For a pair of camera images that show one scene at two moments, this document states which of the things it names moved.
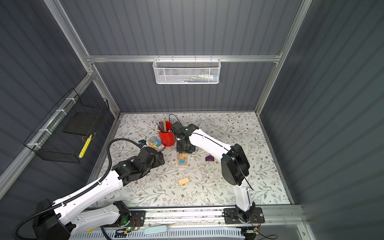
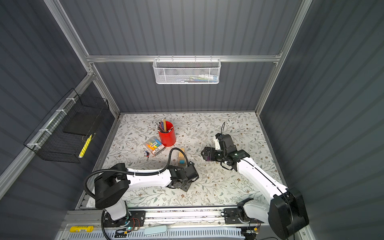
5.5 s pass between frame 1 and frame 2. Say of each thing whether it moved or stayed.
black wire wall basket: stayed
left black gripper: moved
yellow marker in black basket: stayed
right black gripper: moved
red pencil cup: stayed
